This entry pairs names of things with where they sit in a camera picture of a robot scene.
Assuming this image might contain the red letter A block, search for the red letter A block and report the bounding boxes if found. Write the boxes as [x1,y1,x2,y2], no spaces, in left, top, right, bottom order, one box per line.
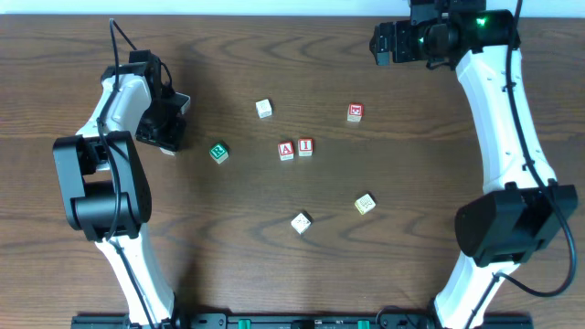
[278,141,294,161]

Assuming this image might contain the red letter I block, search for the red letter I block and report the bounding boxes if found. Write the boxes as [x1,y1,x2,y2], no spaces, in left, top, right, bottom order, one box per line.
[298,138,314,157]

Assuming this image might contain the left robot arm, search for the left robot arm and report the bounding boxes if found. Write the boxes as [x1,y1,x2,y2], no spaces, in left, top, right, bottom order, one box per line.
[53,50,190,328]

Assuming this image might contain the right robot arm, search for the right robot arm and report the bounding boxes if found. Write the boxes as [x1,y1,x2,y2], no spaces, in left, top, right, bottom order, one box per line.
[369,1,578,328]

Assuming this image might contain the green letter R block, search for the green letter R block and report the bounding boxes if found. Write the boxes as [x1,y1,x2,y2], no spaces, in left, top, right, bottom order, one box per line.
[209,143,229,165]

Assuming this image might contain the white P letter block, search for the white P letter block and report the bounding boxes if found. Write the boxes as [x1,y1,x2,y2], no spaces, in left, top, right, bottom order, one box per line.
[255,99,272,119]

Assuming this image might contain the red letter E block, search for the red letter E block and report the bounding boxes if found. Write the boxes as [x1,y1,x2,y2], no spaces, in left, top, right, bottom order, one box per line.
[347,103,365,122]

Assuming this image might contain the white picture wooden block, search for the white picture wooden block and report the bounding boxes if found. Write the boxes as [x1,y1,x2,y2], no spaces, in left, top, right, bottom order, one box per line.
[291,212,312,235]

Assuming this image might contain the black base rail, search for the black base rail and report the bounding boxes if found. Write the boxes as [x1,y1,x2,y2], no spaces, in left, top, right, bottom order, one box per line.
[70,313,534,329]

